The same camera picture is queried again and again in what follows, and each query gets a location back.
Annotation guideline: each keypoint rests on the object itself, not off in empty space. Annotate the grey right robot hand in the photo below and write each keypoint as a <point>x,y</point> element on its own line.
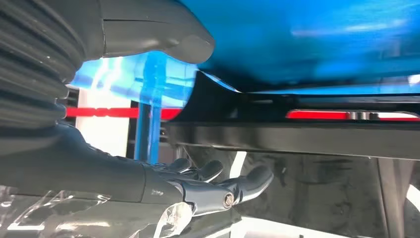
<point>98,177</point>

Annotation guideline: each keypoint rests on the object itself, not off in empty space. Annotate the blue metal shelf rack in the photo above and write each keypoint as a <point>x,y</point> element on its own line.
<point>295,39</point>

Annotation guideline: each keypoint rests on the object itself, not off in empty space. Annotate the red barrier belt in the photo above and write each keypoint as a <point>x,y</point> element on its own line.
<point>108,112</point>

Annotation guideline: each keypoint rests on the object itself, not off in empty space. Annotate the clear plastic film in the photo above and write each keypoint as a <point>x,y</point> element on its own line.
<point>174,216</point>

